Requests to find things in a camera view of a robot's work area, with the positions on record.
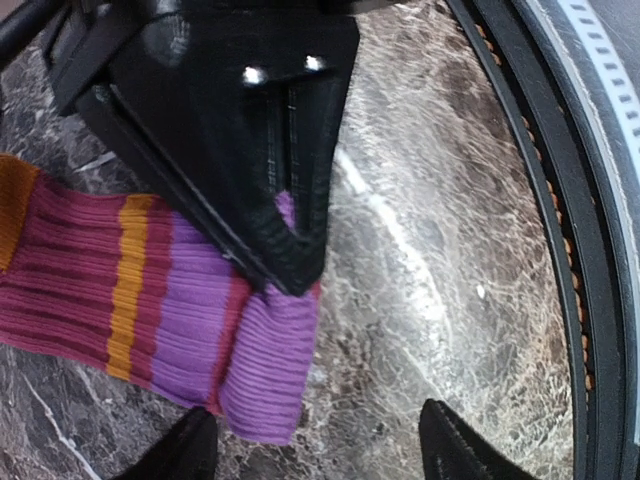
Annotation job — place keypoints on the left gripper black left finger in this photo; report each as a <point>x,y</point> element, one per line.
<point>188,451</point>

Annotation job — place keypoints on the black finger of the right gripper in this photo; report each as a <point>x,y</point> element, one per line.
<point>233,117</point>

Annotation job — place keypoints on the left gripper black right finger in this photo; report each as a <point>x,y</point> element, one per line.
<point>452,450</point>

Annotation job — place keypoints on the maroon purple orange striped sock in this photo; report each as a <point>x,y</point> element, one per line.
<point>125,284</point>

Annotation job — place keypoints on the black front frame rail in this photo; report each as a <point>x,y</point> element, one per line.
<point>580,218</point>

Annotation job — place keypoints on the white slotted cable duct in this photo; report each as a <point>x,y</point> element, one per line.
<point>606,94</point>

